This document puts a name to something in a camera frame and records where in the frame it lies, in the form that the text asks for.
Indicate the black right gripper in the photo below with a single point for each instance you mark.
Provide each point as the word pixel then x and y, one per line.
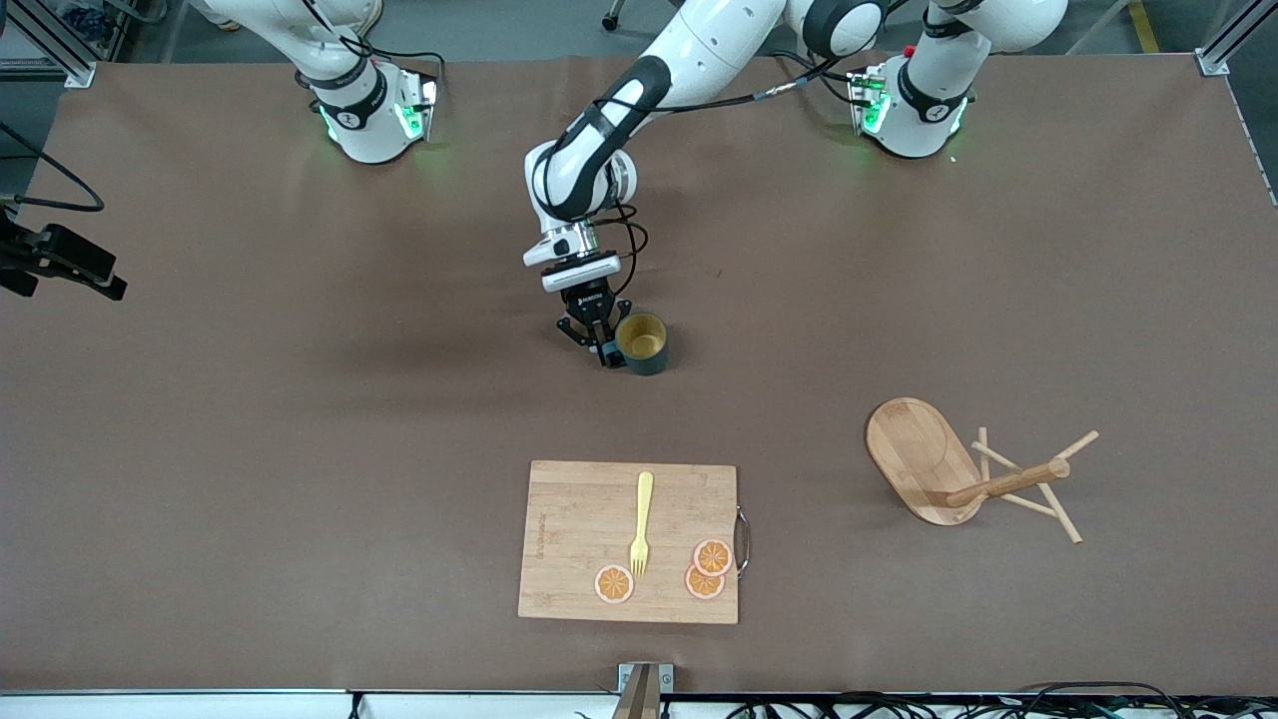
pixel 52 250

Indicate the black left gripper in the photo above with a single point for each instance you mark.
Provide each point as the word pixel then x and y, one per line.
pixel 587 303

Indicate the dark teal cup yellow inside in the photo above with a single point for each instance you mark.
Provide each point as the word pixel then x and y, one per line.
pixel 649 359

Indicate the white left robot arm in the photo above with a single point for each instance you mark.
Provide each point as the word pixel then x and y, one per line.
pixel 699 50

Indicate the wooden mug tree rack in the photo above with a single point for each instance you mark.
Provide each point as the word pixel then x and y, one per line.
pixel 914 449

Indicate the yellow plastic fork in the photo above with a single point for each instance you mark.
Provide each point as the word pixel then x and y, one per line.
pixel 644 499

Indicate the toy orange slice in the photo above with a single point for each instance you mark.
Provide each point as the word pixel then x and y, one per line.
pixel 699 589
pixel 614 584
pixel 713 556

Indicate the brown table mat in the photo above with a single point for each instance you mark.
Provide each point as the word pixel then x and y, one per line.
pixel 899 250

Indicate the white office chair base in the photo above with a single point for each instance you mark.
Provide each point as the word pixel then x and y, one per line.
pixel 611 18

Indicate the white side shelf surface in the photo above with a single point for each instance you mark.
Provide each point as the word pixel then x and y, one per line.
pixel 200 709

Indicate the aluminium frame profile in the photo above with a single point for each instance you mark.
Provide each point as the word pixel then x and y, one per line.
pixel 80 75
pixel 1211 62

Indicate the aluminium profile camera beam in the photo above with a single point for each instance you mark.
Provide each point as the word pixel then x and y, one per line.
pixel 639 699

